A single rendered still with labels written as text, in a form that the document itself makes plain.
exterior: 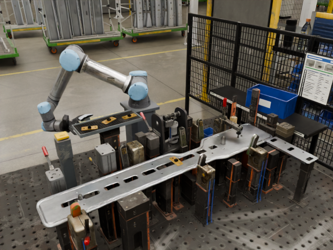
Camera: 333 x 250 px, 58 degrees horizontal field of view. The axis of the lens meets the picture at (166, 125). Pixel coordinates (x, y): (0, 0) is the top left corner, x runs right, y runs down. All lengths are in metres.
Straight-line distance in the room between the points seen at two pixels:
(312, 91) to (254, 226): 0.96
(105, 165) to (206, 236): 0.63
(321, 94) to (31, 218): 1.88
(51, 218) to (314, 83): 1.70
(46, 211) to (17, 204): 0.60
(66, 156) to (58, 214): 0.38
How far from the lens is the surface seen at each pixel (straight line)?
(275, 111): 2.16
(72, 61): 1.80
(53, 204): 1.47
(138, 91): 1.82
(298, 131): 2.04
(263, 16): 3.81
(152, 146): 1.71
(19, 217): 1.93
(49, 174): 1.55
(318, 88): 2.16
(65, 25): 8.27
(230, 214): 1.81
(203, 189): 1.58
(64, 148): 1.65
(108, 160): 1.56
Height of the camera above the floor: 1.93
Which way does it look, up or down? 28 degrees down
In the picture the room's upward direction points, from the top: straight up
